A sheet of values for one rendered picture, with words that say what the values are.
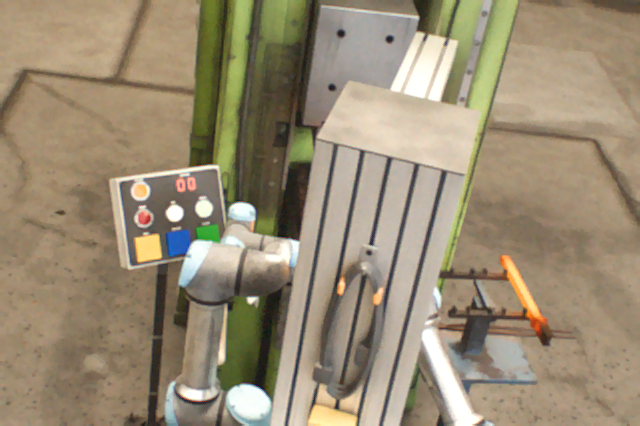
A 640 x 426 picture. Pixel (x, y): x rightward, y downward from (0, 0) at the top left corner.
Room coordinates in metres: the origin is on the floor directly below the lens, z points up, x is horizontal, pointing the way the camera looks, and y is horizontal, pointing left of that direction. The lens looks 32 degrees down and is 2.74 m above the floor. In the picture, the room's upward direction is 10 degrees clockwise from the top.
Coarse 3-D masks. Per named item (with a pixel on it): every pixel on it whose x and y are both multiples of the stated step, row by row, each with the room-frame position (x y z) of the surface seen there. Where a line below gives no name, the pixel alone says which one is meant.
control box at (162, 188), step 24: (192, 168) 2.58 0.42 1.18; (216, 168) 2.58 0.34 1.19; (120, 192) 2.39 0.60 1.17; (168, 192) 2.46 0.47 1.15; (192, 192) 2.50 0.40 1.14; (216, 192) 2.54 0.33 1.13; (120, 216) 2.36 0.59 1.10; (168, 216) 2.43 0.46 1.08; (192, 216) 2.47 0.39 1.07; (216, 216) 2.51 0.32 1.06; (120, 240) 2.35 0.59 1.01; (192, 240) 2.43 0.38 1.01; (144, 264) 2.32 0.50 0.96
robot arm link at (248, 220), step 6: (234, 204) 2.24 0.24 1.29; (240, 204) 2.25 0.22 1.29; (246, 204) 2.25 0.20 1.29; (234, 210) 2.21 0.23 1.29; (240, 210) 2.22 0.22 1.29; (246, 210) 2.22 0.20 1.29; (252, 210) 2.23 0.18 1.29; (234, 216) 2.20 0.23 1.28; (240, 216) 2.20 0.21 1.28; (246, 216) 2.20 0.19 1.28; (252, 216) 2.21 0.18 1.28; (228, 222) 2.20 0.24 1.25; (240, 222) 2.27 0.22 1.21; (246, 222) 2.20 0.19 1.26; (252, 222) 2.22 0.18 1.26; (252, 228) 2.21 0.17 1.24
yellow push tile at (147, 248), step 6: (138, 240) 2.34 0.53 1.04; (144, 240) 2.35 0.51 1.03; (150, 240) 2.36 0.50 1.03; (156, 240) 2.37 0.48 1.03; (138, 246) 2.33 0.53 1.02; (144, 246) 2.34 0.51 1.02; (150, 246) 2.35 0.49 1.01; (156, 246) 2.36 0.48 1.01; (138, 252) 2.32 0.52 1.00; (144, 252) 2.33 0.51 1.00; (150, 252) 2.34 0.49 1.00; (156, 252) 2.35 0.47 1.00; (138, 258) 2.31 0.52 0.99; (144, 258) 2.32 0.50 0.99; (150, 258) 2.33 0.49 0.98; (156, 258) 2.34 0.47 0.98
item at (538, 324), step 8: (504, 256) 2.75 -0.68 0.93; (504, 264) 2.71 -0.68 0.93; (512, 264) 2.71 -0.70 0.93; (512, 272) 2.66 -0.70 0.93; (512, 280) 2.63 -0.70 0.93; (520, 280) 2.62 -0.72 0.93; (520, 288) 2.58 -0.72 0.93; (520, 296) 2.55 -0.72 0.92; (528, 296) 2.54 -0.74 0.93; (528, 304) 2.49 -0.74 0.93; (528, 312) 2.47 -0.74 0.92; (536, 312) 2.46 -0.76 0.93; (536, 320) 2.41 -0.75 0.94; (544, 320) 2.41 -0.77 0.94; (536, 328) 2.41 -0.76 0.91; (544, 328) 2.37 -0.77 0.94; (544, 336) 2.35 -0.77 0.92; (552, 336) 2.34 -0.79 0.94; (544, 344) 2.34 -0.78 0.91
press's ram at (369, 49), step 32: (320, 0) 2.69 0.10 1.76; (352, 0) 2.74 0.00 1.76; (384, 0) 2.79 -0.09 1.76; (320, 32) 2.65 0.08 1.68; (352, 32) 2.67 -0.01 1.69; (384, 32) 2.68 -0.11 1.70; (320, 64) 2.66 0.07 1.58; (352, 64) 2.67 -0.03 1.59; (384, 64) 2.69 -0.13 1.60; (320, 96) 2.66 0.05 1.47
